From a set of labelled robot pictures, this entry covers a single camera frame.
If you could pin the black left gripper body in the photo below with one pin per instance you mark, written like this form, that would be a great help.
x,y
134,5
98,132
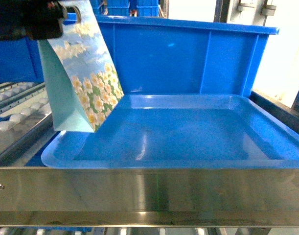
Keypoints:
x,y
35,19

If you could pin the flower gift bag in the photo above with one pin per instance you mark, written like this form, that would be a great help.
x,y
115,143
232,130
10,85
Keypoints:
x,y
81,81

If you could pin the left roller conveyor track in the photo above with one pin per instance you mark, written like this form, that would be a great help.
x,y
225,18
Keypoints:
x,y
25,123

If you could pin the blue crate at left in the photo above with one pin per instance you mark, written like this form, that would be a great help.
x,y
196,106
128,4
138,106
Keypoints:
x,y
20,61

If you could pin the large blue plastic crate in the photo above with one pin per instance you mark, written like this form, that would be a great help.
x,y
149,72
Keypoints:
x,y
164,56

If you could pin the blue plastic tray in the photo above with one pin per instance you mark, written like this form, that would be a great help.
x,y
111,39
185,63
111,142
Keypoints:
x,y
179,131

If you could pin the steel shelf front rail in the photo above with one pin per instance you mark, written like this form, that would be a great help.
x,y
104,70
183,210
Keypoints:
x,y
149,197

